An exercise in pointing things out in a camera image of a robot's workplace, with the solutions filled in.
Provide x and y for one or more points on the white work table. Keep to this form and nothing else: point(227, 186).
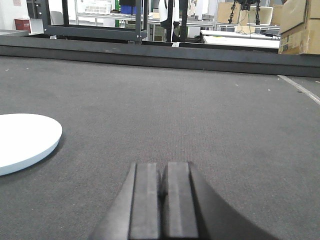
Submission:
point(226, 38)

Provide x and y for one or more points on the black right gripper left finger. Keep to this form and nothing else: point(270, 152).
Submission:
point(135, 213)

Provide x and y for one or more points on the cardboard boxes stack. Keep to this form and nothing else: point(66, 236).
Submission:
point(300, 28)

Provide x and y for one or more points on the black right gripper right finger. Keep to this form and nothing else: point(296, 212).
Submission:
point(193, 210)

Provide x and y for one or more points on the light blue round tray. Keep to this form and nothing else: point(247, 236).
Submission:
point(26, 139)

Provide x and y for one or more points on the red box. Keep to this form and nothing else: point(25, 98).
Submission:
point(22, 24)

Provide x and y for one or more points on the white basket on shelf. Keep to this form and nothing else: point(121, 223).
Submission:
point(98, 7)

